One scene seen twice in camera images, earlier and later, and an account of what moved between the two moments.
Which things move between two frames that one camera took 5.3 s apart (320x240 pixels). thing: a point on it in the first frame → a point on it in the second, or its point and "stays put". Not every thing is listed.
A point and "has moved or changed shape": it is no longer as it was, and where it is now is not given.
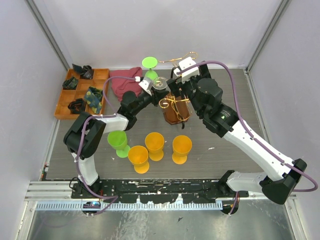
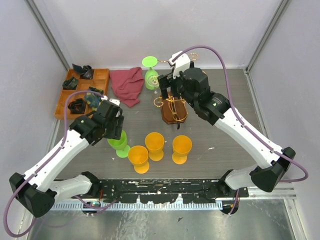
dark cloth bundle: (70, 84) stays put
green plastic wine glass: (118, 140) stays put
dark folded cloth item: (86, 71) stays put
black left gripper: (157, 94) → (116, 133)
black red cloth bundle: (76, 106) stays put
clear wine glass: (159, 83) has moved or changed shape
